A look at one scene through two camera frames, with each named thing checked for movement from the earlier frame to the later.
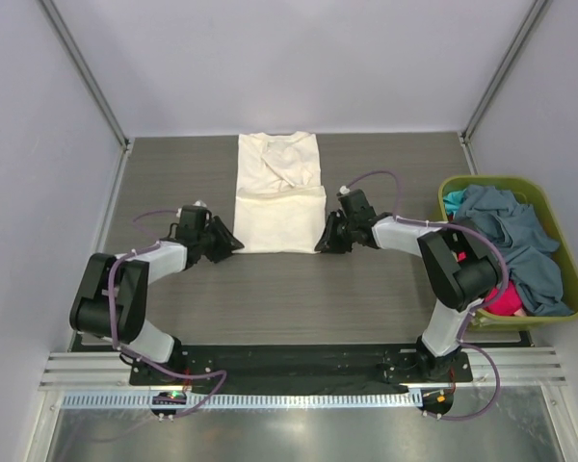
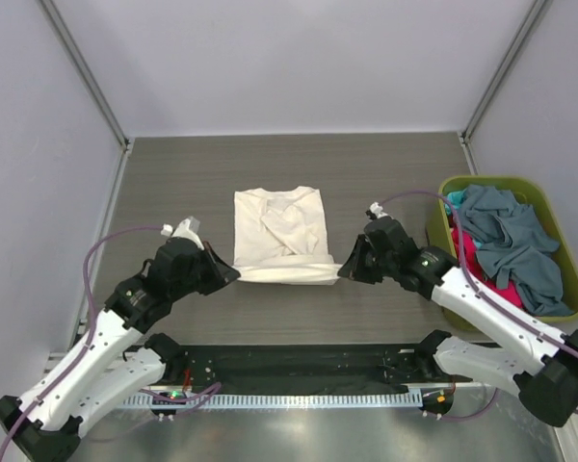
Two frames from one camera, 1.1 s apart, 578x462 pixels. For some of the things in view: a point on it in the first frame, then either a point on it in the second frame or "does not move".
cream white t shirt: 279,201 → 280,238
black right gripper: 328,243 → 354,268
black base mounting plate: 298,370 does not move
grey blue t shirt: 535,275 does not move
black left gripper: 227,243 → 222,272
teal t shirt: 453,200 does not move
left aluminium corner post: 51,10 does not move
